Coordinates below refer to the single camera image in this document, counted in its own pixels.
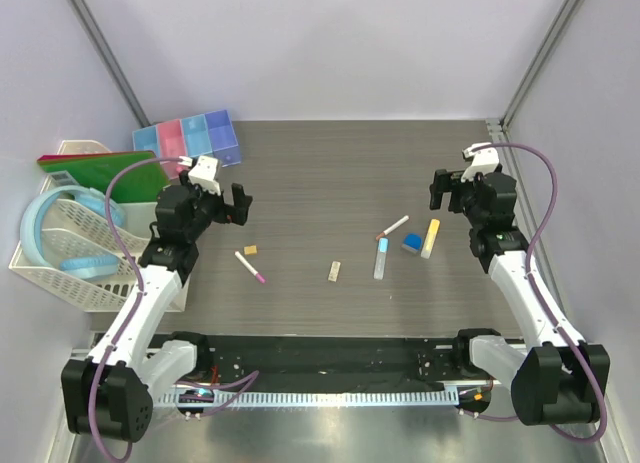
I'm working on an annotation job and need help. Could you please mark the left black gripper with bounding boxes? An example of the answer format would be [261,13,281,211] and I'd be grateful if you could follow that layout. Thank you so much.
[179,171,251,241]

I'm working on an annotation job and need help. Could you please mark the yellow capped white highlighter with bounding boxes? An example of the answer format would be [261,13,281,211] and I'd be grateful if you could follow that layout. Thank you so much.
[420,219,440,259]

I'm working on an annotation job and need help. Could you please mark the white pink-tipped marker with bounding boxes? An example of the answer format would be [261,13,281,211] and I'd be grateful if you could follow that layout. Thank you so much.
[234,251,266,284]

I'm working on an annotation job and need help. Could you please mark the white red-tipped pen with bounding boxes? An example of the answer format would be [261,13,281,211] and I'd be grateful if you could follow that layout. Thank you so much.
[376,215,410,241]

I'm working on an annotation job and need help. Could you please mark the blue grey pencil sharpener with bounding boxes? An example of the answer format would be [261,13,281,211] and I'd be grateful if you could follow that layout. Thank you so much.
[401,233,422,254]

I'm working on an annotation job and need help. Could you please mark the four-colour compartment organizer box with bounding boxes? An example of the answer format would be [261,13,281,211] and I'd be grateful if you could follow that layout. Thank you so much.
[132,110,242,167]

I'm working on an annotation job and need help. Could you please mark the blue capped clear tube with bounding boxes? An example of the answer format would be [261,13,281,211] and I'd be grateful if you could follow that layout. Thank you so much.
[373,237,389,280]

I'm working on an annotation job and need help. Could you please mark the beige rectangular eraser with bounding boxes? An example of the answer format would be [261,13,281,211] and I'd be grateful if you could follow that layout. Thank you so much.
[328,261,341,282]

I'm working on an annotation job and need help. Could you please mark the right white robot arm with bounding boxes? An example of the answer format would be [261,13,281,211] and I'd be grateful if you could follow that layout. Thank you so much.
[429,169,610,427]

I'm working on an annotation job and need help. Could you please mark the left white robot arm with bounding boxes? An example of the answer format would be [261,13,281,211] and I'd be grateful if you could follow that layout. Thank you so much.
[61,183,253,443]

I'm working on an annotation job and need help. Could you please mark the green folder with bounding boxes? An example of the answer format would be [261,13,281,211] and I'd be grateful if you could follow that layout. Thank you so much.
[38,151,170,203]

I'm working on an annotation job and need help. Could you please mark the red folder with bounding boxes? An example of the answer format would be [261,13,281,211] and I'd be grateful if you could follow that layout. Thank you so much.
[36,151,142,166]

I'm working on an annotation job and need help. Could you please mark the light blue headphones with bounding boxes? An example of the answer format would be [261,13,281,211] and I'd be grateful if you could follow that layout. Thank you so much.
[20,185,126,281]

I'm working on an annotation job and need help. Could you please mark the white perforated file rack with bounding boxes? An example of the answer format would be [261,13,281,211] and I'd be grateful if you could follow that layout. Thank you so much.
[9,140,155,313]

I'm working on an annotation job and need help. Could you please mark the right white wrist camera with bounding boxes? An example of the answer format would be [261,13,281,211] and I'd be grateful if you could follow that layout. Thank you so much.
[460,142,500,182]

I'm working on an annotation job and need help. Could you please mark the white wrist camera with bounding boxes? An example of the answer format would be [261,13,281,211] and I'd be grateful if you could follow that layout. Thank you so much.
[178,155,222,196]
[460,142,500,182]

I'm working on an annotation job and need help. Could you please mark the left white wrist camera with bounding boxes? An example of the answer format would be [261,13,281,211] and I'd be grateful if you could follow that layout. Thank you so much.
[178,155,222,196]

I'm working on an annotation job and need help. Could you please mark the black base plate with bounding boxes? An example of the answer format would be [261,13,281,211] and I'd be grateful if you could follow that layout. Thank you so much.
[94,333,531,387]

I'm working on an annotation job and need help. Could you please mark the slotted cable duct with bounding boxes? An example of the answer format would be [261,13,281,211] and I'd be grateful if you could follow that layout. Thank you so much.
[154,386,459,409]

